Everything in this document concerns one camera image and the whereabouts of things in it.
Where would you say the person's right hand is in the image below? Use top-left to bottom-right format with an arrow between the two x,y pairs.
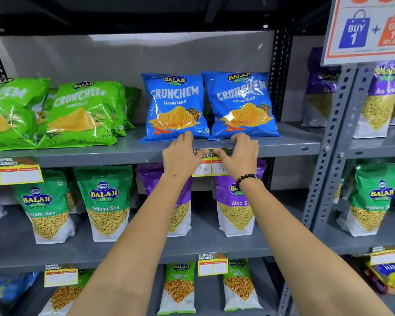
213,132 -> 260,181

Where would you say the person's left hand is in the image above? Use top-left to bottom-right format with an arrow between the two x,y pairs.
162,131 -> 210,183

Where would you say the yellow shelf price label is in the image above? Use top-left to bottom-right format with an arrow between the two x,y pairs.
370,248 -> 395,266
0,157 -> 44,185
44,264 -> 79,288
198,253 -> 228,277
192,148 -> 233,178

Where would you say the person's left forearm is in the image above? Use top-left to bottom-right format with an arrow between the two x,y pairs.
67,173 -> 193,316

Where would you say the person's right forearm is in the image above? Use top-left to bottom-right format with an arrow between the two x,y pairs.
236,176 -> 394,316

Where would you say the blue chip bag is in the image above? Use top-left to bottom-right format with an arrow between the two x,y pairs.
140,73 -> 210,143
202,71 -> 281,141

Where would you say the grey metal shelf rack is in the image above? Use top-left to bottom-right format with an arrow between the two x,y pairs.
278,62 -> 395,316
0,0 -> 333,316

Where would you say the green chip bag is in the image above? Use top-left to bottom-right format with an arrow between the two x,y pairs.
110,83 -> 127,137
37,81 -> 123,149
0,77 -> 52,152
32,89 -> 58,139
124,86 -> 142,130

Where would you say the green sev pouch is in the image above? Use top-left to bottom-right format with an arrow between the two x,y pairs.
64,168 -> 87,214
333,171 -> 347,205
74,166 -> 134,242
336,163 -> 395,237
14,170 -> 76,245

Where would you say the green chana pouch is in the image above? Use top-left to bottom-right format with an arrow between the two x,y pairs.
37,269 -> 96,316
157,262 -> 197,316
223,259 -> 263,312

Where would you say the white and orange offer sign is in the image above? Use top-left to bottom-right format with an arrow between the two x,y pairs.
321,0 -> 395,67

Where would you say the yellow and blue snack packet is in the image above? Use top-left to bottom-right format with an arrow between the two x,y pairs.
364,259 -> 395,296

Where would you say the black bead bracelet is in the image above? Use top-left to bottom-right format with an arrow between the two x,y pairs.
235,174 -> 261,191

